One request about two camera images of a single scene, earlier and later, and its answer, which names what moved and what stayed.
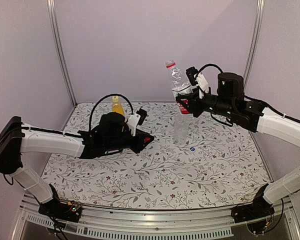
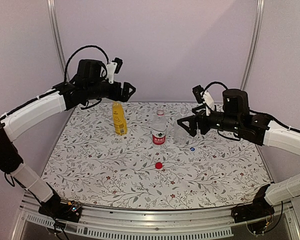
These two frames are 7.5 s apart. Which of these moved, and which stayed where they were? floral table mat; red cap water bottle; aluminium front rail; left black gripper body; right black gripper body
Moved: red cap water bottle; left black gripper body; right black gripper body
Stayed: floral table mat; aluminium front rail
